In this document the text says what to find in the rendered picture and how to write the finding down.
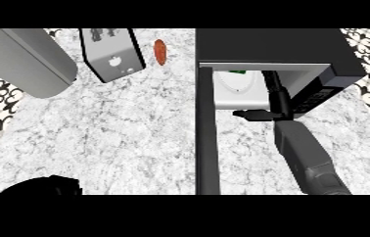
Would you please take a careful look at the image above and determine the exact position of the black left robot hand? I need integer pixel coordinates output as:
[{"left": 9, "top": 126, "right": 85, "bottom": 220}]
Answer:
[{"left": 0, "top": 174, "right": 84, "bottom": 196}]

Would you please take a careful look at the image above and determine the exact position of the dark grey microwave door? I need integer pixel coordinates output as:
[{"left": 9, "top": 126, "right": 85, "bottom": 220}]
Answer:
[{"left": 194, "top": 67, "right": 222, "bottom": 196}]

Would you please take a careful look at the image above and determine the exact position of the black microwave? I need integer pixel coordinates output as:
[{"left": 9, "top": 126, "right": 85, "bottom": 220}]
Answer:
[{"left": 194, "top": 28, "right": 368, "bottom": 119}]

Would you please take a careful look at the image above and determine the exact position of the large grey rounded appliance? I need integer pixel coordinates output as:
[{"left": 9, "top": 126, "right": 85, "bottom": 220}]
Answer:
[{"left": 0, "top": 28, "right": 79, "bottom": 100}]

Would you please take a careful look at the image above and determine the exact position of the silver black toaster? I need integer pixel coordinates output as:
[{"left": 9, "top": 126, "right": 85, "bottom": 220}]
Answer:
[{"left": 78, "top": 28, "right": 147, "bottom": 84}]

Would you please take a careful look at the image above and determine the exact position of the orange sweet potato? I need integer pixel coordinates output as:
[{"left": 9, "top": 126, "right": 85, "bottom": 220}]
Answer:
[{"left": 152, "top": 38, "right": 169, "bottom": 67}]

